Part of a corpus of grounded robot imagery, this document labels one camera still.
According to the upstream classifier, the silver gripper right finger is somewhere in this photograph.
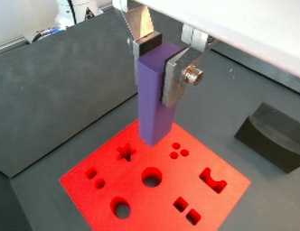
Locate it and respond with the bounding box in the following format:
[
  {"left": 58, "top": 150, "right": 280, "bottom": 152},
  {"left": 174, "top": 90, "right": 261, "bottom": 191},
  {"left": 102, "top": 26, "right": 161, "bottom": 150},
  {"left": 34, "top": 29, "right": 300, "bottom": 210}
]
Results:
[{"left": 161, "top": 24, "right": 218, "bottom": 107}]

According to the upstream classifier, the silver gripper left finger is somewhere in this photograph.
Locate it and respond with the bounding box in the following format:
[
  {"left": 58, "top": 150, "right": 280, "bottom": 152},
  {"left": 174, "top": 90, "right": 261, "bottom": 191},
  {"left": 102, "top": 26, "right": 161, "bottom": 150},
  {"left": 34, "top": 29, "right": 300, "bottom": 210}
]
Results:
[{"left": 112, "top": 0, "right": 162, "bottom": 80}]

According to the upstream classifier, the purple rectangular block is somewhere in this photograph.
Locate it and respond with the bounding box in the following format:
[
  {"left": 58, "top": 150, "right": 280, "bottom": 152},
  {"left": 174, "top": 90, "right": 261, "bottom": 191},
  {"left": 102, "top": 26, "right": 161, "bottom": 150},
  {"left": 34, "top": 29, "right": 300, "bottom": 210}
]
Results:
[{"left": 138, "top": 42, "right": 181, "bottom": 146}]

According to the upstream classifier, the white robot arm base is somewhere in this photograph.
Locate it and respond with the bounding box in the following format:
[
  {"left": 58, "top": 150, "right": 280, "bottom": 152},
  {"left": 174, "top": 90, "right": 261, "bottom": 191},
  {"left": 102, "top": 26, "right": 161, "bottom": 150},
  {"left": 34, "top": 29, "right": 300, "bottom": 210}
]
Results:
[{"left": 55, "top": 0, "right": 102, "bottom": 27}]

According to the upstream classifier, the dark grey foam mat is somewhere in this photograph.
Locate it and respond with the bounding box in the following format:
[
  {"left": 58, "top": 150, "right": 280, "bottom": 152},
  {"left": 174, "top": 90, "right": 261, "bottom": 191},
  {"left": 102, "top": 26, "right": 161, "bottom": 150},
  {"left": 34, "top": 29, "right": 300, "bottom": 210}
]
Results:
[{"left": 0, "top": 10, "right": 137, "bottom": 177}]

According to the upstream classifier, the black curved holder block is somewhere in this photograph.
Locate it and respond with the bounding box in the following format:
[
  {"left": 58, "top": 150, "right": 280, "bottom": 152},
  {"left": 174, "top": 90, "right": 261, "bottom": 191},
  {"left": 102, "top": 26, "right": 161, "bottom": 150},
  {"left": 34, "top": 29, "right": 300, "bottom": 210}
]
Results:
[{"left": 234, "top": 103, "right": 300, "bottom": 173}]

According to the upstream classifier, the red shape sorter board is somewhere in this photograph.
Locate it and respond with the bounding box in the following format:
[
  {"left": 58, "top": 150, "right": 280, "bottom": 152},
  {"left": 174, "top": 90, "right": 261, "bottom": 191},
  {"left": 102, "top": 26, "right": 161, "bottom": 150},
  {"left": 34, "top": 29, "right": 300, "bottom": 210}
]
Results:
[{"left": 60, "top": 123, "right": 250, "bottom": 231}]

